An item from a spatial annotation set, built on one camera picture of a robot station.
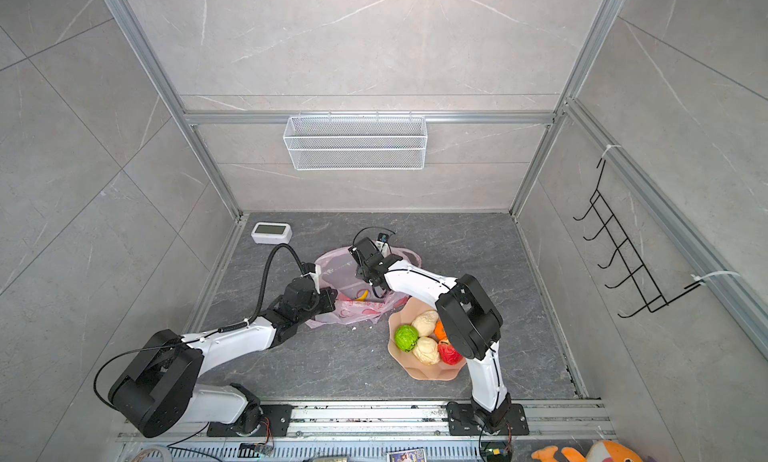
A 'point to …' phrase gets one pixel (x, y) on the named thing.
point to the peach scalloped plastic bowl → (404, 316)
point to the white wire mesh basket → (356, 143)
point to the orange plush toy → (602, 451)
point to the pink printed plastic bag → (356, 298)
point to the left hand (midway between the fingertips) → (339, 285)
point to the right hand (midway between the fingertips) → (368, 266)
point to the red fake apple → (449, 355)
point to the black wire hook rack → (650, 292)
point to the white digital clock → (271, 233)
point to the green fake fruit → (405, 337)
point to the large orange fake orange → (440, 331)
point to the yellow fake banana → (365, 294)
